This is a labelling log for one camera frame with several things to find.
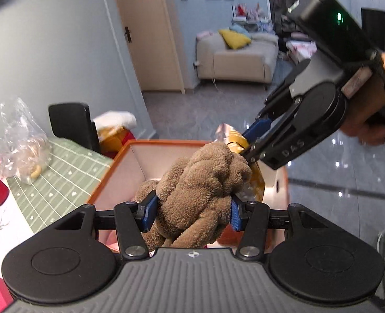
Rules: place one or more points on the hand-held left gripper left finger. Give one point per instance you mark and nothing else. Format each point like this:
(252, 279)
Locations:
(150, 210)

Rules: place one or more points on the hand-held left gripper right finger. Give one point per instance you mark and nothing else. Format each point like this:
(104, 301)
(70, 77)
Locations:
(236, 216)

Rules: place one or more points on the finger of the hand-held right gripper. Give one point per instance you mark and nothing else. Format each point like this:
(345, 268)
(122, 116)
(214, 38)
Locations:
(280, 146)
(257, 128)

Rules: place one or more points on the yellow snack packet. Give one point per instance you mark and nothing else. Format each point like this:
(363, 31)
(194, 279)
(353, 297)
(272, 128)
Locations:
(256, 182)

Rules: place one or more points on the orange cardboard box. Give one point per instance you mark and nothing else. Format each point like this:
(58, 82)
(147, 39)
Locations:
(114, 182)

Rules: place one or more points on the brown plush toy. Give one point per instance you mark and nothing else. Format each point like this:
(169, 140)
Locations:
(199, 186)

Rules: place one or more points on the person's right hand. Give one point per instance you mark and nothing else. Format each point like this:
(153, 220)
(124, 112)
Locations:
(365, 117)

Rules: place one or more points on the black television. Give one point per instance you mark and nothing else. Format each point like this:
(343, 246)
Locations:
(373, 27)

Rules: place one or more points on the beige sofa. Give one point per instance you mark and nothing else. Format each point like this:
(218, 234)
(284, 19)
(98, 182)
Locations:
(238, 62)

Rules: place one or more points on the white and yellow plush toy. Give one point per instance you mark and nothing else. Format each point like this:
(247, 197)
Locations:
(114, 127)

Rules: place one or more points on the green checked tablecloth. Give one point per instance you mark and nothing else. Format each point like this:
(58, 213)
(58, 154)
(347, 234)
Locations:
(65, 176)

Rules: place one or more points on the yellow cushion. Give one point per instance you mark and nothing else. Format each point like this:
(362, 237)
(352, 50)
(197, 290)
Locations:
(235, 39)

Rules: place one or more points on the black chair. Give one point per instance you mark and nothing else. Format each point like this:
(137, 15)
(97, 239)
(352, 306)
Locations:
(70, 124)

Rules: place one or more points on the clear plastic bag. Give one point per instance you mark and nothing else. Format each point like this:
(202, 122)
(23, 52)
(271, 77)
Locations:
(23, 143)

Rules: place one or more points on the wooden door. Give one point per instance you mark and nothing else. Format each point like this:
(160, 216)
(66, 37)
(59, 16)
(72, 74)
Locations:
(147, 32)

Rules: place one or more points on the white printed table runner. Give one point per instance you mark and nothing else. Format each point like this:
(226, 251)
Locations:
(3, 234)

